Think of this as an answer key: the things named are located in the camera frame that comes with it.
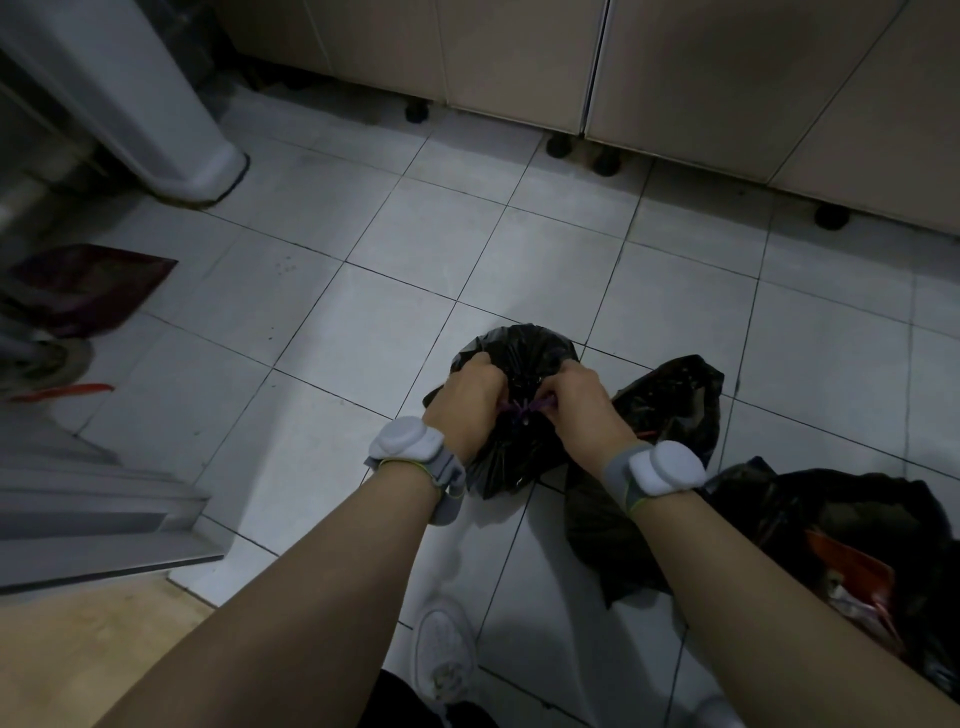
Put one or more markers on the beige cabinet door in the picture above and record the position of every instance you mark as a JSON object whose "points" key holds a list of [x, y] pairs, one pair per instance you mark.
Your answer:
{"points": [[517, 52], [877, 120], [720, 75]]}

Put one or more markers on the dark red dustpan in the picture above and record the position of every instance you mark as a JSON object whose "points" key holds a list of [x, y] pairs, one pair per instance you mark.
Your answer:
{"points": [[82, 289]]}

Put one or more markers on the grey left wrist tracker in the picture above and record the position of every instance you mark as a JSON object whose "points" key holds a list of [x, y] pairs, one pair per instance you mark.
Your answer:
{"points": [[412, 446]]}

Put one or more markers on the black garbage bag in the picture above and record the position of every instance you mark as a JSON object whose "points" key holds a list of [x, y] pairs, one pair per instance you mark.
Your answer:
{"points": [[645, 480], [847, 540], [517, 442]]}

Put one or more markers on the person's right forearm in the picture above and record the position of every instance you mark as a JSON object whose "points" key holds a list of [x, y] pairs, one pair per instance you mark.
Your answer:
{"points": [[787, 622]]}

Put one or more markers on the person's right hand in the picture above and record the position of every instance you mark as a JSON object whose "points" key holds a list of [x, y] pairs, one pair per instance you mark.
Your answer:
{"points": [[585, 409]]}

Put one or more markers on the grey wrist tracker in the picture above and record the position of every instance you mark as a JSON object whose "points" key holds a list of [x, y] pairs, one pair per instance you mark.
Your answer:
{"points": [[660, 469], [412, 446]]}

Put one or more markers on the person's left forearm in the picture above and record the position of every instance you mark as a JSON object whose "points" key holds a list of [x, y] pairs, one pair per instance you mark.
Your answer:
{"points": [[300, 600]]}

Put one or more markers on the grey door threshold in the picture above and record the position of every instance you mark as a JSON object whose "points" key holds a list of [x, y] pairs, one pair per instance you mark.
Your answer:
{"points": [[90, 517]]}

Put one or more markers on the grey right wrist tracker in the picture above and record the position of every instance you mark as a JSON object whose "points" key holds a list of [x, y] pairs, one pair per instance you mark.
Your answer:
{"points": [[660, 469]]}

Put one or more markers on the flat black garbage bag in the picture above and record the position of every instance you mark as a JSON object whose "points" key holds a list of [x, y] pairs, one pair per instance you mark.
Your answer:
{"points": [[645, 480]]}

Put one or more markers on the open black garbage bag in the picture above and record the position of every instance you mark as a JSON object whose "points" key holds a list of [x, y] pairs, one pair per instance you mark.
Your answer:
{"points": [[847, 540]]}

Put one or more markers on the person's left fingers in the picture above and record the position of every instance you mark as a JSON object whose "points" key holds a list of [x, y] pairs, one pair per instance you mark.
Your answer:
{"points": [[489, 367]]}

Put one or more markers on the person's left hand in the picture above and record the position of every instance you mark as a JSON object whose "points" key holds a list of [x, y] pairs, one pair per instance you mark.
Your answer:
{"points": [[466, 401]]}

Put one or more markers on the black cabinet leg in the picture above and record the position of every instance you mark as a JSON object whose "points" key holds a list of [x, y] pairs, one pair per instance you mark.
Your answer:
{"points": [[557, 145], [832, 217], [607, 162], [417, 111]]}

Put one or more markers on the person's right fingers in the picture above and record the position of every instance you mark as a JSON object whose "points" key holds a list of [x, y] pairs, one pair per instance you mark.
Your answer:
{"points": [[555, 382]]}

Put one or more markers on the orange snack wrapper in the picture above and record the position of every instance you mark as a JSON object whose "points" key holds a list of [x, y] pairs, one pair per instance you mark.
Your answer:
{"points": [[855, 581]]}

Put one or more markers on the white shoe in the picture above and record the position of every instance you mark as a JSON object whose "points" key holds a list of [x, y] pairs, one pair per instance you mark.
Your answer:
{"points": [[444, 652]]}

